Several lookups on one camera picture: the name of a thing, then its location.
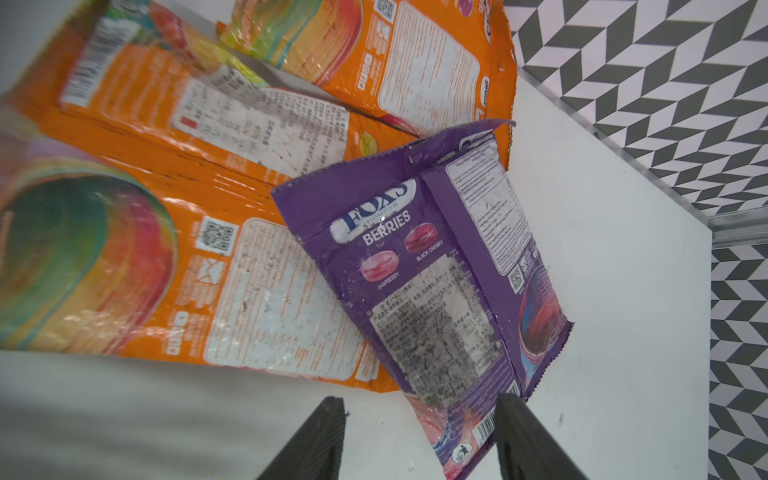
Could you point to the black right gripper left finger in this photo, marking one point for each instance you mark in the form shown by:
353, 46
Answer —
315, 451

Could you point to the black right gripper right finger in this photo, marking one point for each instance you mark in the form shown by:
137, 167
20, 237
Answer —
526, 450

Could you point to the orange candy bag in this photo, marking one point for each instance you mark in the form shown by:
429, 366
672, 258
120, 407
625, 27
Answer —
137, 164
419, 66

